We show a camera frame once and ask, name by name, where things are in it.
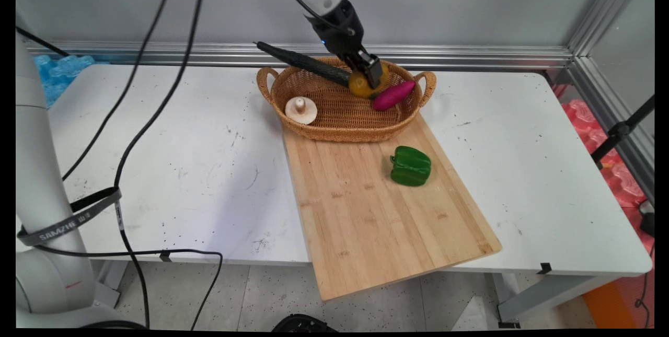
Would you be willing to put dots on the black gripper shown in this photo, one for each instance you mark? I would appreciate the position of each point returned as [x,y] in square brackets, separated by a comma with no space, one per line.
[339,28]

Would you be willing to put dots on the yellow orange toy citrus fruit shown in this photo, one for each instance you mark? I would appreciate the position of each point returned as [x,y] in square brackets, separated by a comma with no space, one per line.
[359,86]

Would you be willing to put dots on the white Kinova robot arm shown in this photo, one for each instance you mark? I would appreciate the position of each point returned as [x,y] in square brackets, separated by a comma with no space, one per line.
[47,170]

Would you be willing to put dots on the purple toy sweet potato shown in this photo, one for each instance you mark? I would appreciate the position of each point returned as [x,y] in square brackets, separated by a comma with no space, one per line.
[393,95]

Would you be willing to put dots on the dark green toy cucumber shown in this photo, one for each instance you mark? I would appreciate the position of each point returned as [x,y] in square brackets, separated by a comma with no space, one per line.
[303,61]

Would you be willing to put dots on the white toy mushroom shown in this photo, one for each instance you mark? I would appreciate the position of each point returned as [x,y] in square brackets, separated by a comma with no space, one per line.
[301,109]

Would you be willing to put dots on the green toy bell pepper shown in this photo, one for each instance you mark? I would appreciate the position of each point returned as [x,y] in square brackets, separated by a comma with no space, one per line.
[410,167]

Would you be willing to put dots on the bamboo cutting board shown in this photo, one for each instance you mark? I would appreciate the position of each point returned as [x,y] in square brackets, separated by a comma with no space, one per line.
[376,211]

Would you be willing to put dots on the black round device on floor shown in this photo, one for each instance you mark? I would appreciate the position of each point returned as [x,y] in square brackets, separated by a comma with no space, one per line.
[303,323]

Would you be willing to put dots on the black tripod leg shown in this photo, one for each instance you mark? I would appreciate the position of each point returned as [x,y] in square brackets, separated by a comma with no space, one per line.
[619,130]

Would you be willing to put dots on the black table edge clip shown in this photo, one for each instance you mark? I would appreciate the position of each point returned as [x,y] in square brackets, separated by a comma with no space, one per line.
[544,268]
[165,256]

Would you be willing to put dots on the red foam floor mat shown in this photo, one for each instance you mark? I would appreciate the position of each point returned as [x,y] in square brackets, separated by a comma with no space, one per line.
[624,180]

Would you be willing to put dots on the grey metal table leg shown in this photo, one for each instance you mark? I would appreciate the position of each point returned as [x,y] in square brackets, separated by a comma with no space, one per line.
[549,295]

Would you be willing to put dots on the blue foam floor mat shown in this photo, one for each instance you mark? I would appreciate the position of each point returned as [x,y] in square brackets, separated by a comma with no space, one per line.
[57,78]

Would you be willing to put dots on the aluminium frame rail horizontal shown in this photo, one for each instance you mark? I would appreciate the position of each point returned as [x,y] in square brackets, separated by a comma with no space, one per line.
[209,54]

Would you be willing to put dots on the aluminium frame corner post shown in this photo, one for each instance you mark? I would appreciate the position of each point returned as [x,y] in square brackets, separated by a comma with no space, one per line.
[606,8]

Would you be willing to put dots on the aluminium frame side rail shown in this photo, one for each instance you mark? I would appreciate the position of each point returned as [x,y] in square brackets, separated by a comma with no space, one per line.
[611,112]

